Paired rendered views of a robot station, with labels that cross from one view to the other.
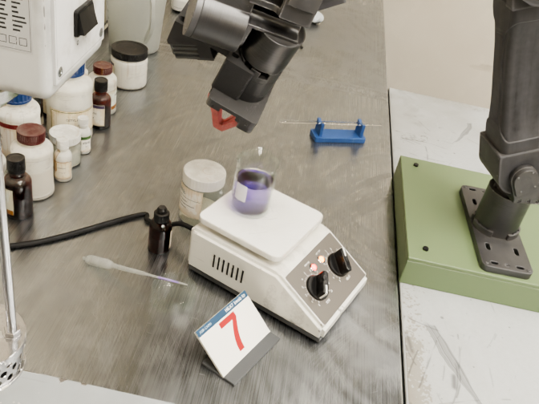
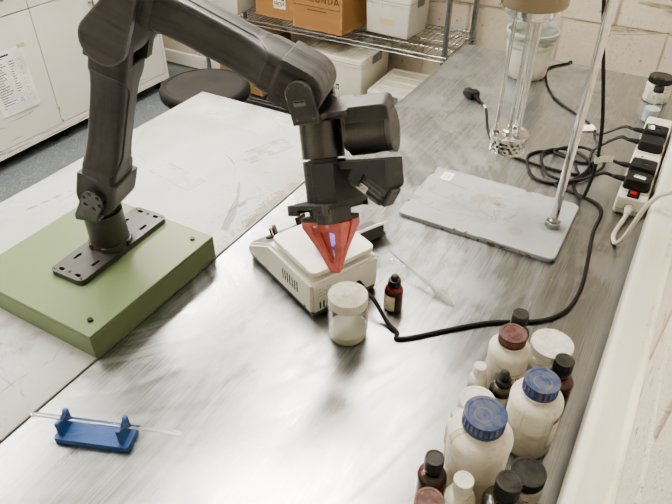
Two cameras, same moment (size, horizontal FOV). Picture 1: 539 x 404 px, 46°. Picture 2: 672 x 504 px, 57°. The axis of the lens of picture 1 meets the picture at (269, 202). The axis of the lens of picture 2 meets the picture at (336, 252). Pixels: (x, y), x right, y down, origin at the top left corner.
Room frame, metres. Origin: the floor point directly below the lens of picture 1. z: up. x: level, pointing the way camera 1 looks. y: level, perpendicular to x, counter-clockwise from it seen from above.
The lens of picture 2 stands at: (1.31, 0.40, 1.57)
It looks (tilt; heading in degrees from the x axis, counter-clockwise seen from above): 38 degrees down; 209
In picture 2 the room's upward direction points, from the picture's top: straight up
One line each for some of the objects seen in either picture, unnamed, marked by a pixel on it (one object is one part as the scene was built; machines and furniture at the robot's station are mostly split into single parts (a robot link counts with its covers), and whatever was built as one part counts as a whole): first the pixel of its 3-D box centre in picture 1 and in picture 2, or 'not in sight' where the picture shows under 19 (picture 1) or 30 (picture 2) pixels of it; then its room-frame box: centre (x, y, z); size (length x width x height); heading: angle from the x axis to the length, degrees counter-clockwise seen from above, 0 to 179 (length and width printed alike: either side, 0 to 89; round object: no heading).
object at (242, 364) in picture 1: (238, 336); (362, 228); (0.50, 0.00, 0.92); 0.09 x 0.06 x 0.04; 152
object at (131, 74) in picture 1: (128, 65); not in sight; (1.09, 0.31, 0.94); 0.07 x 0.07 x 0.07
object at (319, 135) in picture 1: (339, 130); (94, 428); (1.04, -0.10, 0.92); 0.10 x 0.03 x 0.04; 111
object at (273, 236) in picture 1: (262, 217); (322, 243); (0.64, 0.00, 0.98); 0.12 x 0.12 x 0.01; 65
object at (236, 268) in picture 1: (273, 252); (314, 256); (0.63, -0.02, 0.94); 0.22 x 0.13 x 0.08; 65
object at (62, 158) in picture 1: (62, 159); (477, 382); (0.75, 0.30, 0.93); 0.03 x 0.03 x 0.07
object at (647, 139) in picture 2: not in sight; (646, 142); (-0.04, 0.41, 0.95); 0.07 x 0.04 x 0.02; 89
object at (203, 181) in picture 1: (201, 194); (347, 314); (0.73, 0.09, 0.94); 0.06 x 0.06 x 0.08
